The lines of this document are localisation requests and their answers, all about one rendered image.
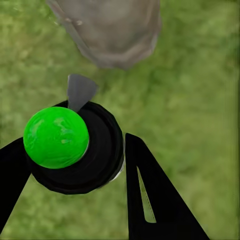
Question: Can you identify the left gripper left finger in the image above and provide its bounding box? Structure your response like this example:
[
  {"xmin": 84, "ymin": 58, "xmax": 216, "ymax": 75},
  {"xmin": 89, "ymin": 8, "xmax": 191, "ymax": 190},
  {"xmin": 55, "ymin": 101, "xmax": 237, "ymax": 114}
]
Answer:
[{"xmin": 0, "ymin": 136, "xmax": 32, "ymax": 234}]

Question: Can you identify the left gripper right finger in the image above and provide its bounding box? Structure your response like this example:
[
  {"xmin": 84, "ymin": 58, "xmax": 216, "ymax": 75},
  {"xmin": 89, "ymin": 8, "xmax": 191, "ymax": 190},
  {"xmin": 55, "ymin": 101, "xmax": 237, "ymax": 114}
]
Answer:
[{"xmin": 123, "ymin": 133, "xmax": 210, "ymax": 240}]

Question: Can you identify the pesticide atomizer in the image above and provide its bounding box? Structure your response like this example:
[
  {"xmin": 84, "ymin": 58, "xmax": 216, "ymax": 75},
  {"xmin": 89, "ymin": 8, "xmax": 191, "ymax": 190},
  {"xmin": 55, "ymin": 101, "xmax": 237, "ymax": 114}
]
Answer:
[{"xmin": 23, "ymin": 73, "xmax": 126, "ymax": 195}]

